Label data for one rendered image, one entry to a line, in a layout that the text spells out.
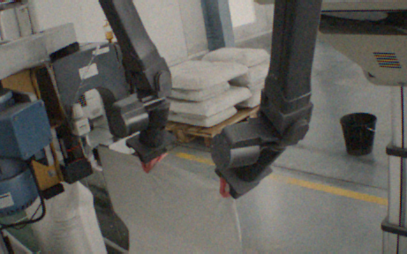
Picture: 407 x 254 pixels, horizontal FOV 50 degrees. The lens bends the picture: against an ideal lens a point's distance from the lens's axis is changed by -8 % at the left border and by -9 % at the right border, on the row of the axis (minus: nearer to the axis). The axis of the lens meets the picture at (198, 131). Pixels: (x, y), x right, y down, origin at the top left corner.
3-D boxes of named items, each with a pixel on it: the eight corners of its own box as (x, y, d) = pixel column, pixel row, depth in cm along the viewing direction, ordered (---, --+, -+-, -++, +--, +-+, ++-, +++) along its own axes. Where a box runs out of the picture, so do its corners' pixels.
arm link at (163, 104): (177, 100, 98) (160, 87, 101) (150, 109, 94) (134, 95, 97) (171, 126, 103) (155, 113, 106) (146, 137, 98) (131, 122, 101)
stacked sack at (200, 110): (255, 99, 432) (253, 84, 427) (207, 123, 390) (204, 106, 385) (221, 95, 461) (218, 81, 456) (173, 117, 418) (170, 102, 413)
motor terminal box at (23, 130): (58, 151, 92) (45, 98, 88) (29, 173, 83) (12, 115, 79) (30, 151, 95) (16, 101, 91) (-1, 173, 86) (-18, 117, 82)
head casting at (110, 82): (145, 129, 137) (124, 29, 127) (75, 160, 121) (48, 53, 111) (92, 118, 158) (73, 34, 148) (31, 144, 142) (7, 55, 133)
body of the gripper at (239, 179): (211, 171, 84) (229, 148, 78) (248, 150, 90) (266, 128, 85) (234, 199, 82) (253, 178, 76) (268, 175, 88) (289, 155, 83)
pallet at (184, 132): (289, 105, 478) (288, 91, 473) (213, 149, 400) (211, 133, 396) (228, 99, 534) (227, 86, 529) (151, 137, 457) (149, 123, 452)
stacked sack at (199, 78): (252, 73, 423) (250, 58, 418) (202, 95, 382) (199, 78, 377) (219, 71, 453) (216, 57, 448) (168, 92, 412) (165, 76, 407)
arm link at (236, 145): (313, 122, 71) (284, 86, 76) (257, 130, 65) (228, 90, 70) (282, 174, 79) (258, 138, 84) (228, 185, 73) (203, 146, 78)
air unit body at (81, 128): (101, 158, 120) (87, 101, 115) (86, 164, 117) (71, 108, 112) (93, 154, 123) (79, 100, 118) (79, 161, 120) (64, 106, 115)
